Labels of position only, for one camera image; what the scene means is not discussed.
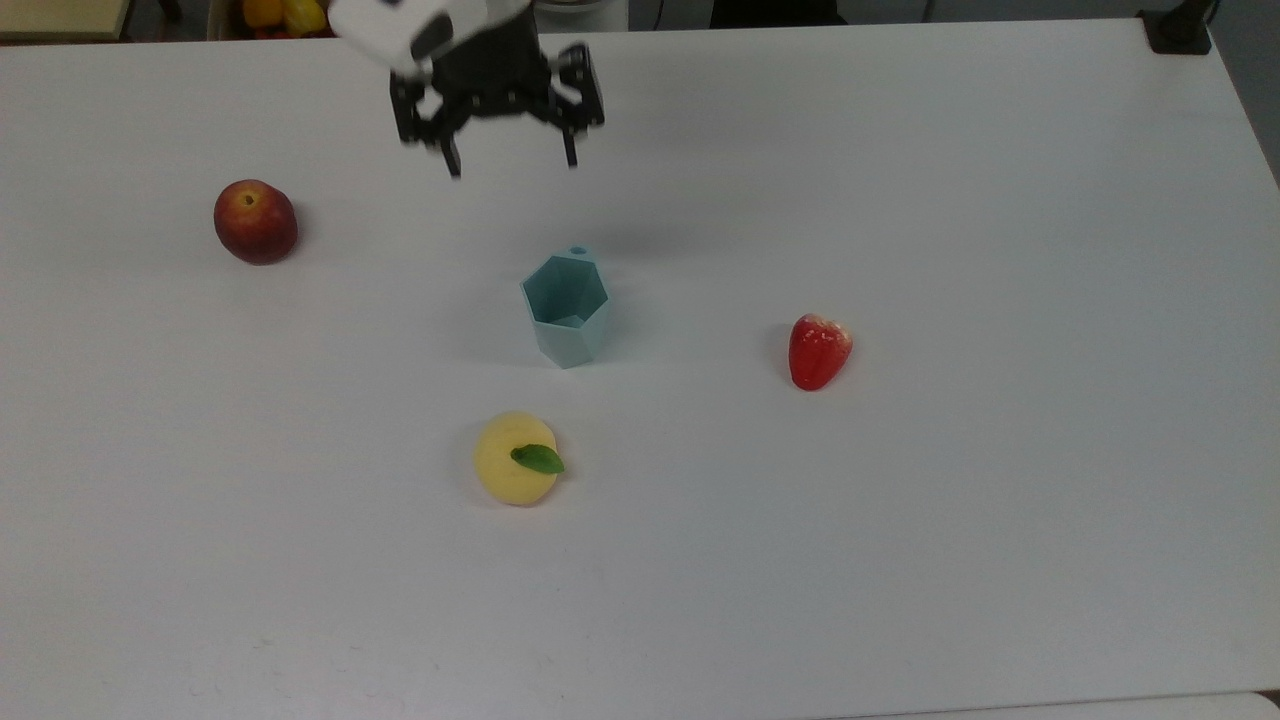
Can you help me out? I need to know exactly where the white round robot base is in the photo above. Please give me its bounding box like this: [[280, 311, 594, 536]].
[[535, 0, 631, 34]]

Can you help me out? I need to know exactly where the black table clamp mount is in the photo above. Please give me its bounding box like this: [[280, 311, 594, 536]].
[[1138, 0, 1217, 57]]

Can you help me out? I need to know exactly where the yellow bell pepper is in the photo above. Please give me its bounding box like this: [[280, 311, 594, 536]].
[[240, 0, 331, 39]]

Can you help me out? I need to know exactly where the yellow peach with green leaf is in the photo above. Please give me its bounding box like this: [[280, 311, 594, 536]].
[[473, 411, 566, 507]]

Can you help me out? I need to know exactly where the red strawberry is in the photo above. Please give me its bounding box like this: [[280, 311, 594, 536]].
[[788, 313, 854, 392]]

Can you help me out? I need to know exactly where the beige wooden side table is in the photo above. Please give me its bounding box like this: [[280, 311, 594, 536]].
[[0, 0, 136, 43]]

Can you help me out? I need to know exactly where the teal hexagonal mug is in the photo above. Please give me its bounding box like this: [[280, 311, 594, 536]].
[[520, 246, 611, 370]]

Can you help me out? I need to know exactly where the red apple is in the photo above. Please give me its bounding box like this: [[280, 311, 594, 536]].
[[213, 179, 299, 266]]

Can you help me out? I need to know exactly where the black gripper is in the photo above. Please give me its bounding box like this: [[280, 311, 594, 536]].
[[389, 8, 607, 181]]

